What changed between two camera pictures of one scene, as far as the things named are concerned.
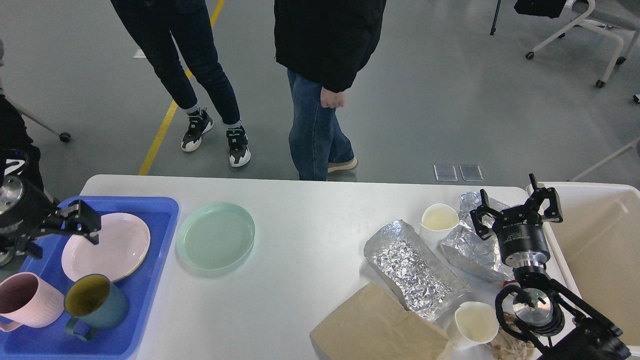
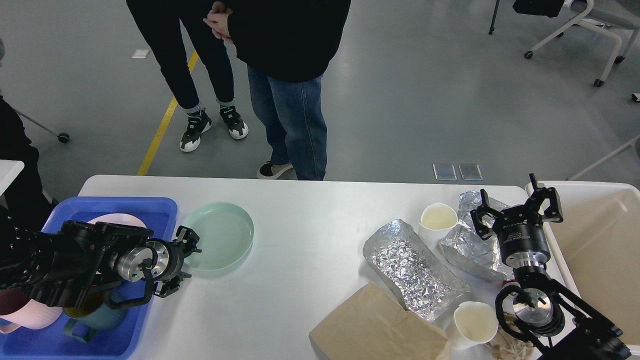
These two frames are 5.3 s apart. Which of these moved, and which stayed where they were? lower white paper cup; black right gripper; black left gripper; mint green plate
Moved: black left gripper
Stayed: mint green plate; lower white paper cup; black right gripper
